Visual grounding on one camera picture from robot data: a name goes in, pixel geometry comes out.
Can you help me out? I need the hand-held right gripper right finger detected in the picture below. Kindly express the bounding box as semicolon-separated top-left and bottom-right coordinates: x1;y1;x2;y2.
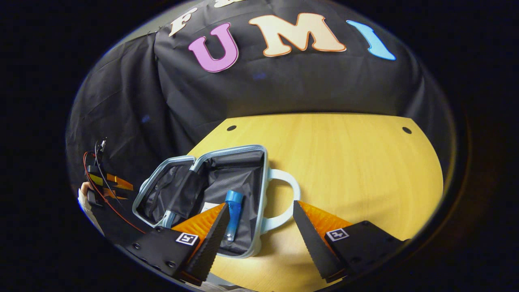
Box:
292;200;407;284

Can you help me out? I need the red cable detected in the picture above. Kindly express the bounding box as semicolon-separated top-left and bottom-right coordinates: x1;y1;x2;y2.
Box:
83;152;147;235

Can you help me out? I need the light blue suitcase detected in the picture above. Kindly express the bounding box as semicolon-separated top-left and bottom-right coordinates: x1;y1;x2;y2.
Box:
132;144;302;259

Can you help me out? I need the black cable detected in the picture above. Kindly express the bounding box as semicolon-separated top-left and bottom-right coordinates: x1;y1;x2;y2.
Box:
94;138;123;200

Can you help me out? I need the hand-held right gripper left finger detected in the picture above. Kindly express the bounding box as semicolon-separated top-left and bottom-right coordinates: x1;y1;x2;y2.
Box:
124;203;231;287

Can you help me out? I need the blue skincare bottle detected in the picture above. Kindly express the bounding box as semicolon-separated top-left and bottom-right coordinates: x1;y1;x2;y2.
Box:
225;189;244;243

